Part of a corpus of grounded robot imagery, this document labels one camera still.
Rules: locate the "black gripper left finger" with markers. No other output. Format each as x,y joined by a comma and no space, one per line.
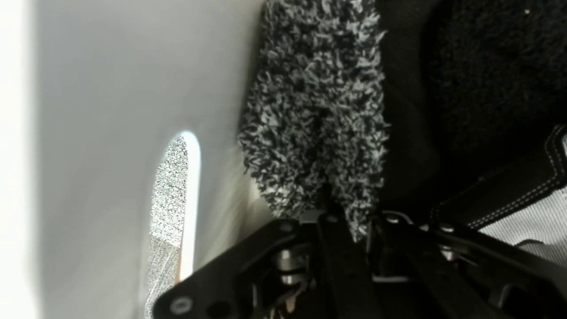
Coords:
266,277

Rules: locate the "white plastic box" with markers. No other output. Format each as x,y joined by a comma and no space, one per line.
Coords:
89,148

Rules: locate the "light grey cloth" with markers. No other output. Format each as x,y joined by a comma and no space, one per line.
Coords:
542,224

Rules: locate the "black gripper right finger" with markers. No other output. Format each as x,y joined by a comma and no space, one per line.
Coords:
461,277

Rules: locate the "black fleece cloth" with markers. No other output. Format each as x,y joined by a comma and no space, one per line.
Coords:
489,77

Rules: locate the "fuzzy black white sock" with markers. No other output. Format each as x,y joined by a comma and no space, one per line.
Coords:
312,118

